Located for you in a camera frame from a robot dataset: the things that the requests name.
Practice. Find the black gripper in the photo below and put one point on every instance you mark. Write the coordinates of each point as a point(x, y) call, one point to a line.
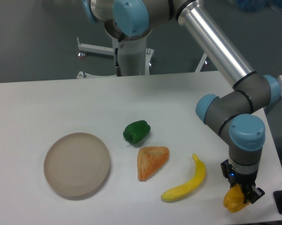
point(247, 182)

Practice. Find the yellow pepper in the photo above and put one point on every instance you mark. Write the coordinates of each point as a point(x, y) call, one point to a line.
point(233, 200)

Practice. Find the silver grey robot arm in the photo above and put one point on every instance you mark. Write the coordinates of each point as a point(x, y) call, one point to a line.
point(231, 117)

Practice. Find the green pepper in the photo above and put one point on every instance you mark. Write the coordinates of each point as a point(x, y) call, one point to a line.
point(136, 131)

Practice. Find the beige round plate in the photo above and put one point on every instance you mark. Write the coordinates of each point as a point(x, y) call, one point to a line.
point(77, 165)

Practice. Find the yellow banana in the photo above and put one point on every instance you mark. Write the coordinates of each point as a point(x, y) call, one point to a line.
point(181, 191)

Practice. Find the orange triangular pastry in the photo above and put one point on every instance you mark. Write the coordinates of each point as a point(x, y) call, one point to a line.
point(149, 160)

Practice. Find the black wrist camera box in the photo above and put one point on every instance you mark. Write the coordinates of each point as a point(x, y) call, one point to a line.
point(226, 168)

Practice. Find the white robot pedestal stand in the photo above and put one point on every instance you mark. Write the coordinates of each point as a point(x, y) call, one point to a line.
point(166, 49)

